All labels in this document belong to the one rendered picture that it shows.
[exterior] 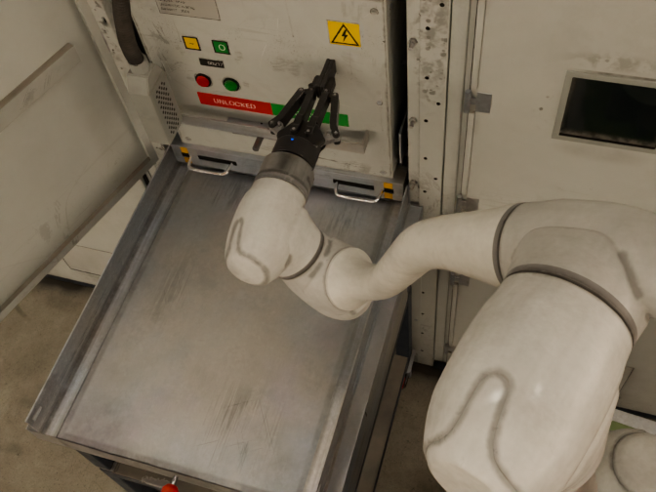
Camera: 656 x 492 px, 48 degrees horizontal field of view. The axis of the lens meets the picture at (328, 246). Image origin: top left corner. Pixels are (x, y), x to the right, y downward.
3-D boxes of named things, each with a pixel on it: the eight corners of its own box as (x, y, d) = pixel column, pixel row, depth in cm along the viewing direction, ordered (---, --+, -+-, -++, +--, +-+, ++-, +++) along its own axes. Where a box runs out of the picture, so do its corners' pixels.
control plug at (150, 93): (171, 146, 150) (144, 84, 136) (149, 143, 151) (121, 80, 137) (185, 118, 154) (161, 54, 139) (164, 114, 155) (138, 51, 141)
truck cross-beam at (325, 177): (403, 201, 160) (403, 184, 155) (177, 161, 173) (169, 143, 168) (408, 184, 163) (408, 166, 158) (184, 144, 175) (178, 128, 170)
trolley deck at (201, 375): (337, 526, 132) (334, 518, 127) (38, 438, 147) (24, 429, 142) (423, 222, 166) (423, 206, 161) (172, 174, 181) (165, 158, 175)
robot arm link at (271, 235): (234, 181, 119) (286, 227, 127) (198, 261, 112) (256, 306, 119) (282, 167, 112) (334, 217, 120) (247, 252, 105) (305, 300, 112)
